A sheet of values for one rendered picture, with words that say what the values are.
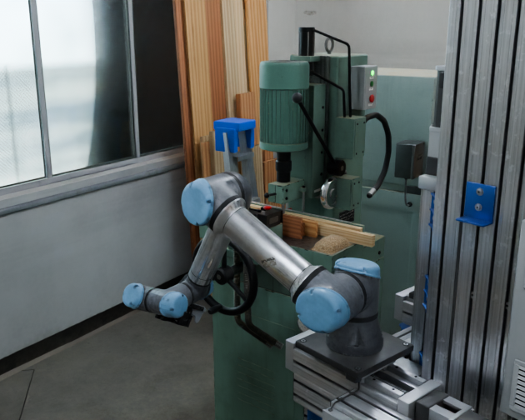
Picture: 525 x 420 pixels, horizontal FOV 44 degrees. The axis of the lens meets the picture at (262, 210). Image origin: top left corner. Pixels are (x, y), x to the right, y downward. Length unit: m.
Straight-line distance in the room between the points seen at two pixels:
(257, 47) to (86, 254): 1.74
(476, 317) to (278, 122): 1.00
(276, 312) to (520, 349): 1.04
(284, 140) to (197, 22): 1.69
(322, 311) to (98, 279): 2.27
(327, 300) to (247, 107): 2.71
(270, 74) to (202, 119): 1.63
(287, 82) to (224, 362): 1.12
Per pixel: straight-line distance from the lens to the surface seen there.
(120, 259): 3.73
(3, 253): 3.23
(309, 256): 2.19
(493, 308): 1.63
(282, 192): 2.34
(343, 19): 4.76
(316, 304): 1.52
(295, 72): 2.25
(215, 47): 4.00
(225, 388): 2.68
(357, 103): 2.48
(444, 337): 1.73
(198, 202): 1.65
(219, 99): 4.02
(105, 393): 3.17
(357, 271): 1.62
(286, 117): 2.26
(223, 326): 2.55
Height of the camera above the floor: 1.63
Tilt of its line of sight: 16 degrees down
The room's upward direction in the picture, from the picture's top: straight up
